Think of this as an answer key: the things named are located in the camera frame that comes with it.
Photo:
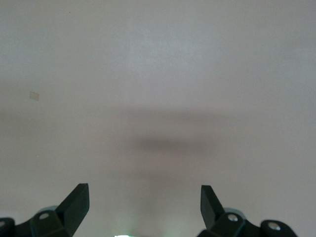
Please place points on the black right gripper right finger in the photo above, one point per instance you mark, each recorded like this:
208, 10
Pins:
212, 214

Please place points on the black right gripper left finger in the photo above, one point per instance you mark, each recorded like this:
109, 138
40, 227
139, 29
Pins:
71, 212

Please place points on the small square tape mark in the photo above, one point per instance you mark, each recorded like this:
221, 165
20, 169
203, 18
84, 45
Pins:
34, 96

